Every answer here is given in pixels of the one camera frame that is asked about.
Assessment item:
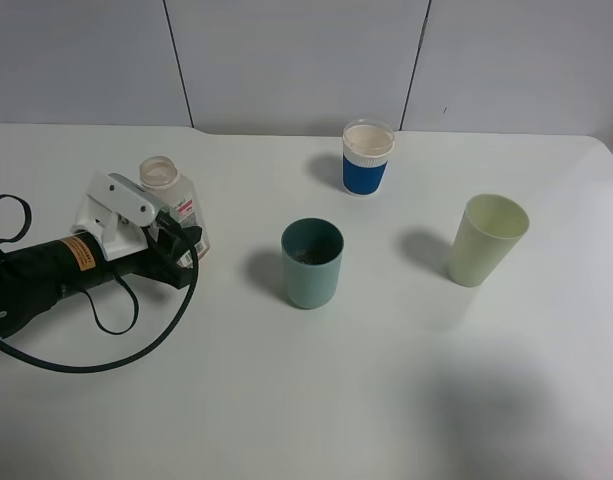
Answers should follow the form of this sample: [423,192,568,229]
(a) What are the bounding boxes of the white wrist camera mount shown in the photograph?
[71,172,170,261]

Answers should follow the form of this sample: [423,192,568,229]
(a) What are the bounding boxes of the black braided cable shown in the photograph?
[0,212,200,375]

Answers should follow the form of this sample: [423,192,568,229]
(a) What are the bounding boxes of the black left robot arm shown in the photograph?
[0,231,192,339]

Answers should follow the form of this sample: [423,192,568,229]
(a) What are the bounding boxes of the pale green plastic cup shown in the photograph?
[446,194,530,287]

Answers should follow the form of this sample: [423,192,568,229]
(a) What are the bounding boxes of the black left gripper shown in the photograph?
[35,226,203,305]

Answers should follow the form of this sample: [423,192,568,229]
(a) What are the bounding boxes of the blue white paper cup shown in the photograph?
[342,119,395,196]

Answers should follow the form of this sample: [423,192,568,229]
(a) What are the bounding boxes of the teal plastic cup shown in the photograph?
[281,218,345,309]

